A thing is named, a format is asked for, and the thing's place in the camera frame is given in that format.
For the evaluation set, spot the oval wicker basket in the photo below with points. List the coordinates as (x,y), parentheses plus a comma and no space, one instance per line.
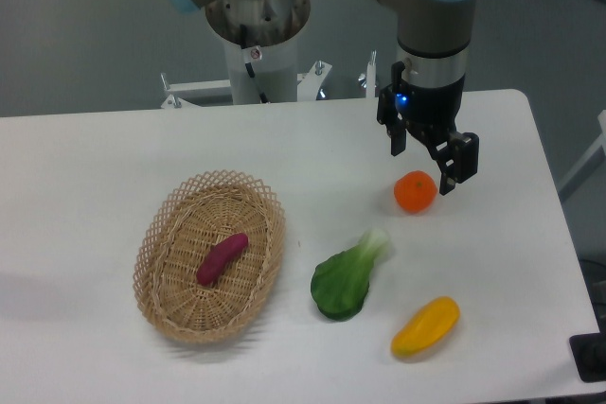
(201,212)

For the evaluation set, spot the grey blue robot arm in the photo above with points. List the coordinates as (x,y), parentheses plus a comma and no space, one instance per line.
(432,36)

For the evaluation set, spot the purple sweet potato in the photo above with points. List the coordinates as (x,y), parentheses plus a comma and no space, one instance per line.
(219,257)

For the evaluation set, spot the yellow mango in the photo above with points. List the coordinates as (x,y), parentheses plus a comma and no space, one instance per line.
(427,327)

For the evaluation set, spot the white frame at right edge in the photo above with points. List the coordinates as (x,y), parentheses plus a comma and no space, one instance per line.
(587,164)

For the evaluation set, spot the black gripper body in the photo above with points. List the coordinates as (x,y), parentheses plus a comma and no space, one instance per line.
(425,112)

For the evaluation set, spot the white metal base frame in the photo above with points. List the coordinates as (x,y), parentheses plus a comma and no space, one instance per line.
(309,86)

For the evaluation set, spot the green bok choy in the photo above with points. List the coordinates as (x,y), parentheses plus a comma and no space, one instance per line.
(340,284)

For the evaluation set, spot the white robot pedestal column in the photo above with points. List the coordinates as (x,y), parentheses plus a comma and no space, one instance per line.
(260,37)

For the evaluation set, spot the orange tangerine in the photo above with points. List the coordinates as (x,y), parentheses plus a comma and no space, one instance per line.
(415,191)

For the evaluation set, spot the black box at table edge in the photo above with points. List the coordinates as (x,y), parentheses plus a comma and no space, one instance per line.
(589,355)

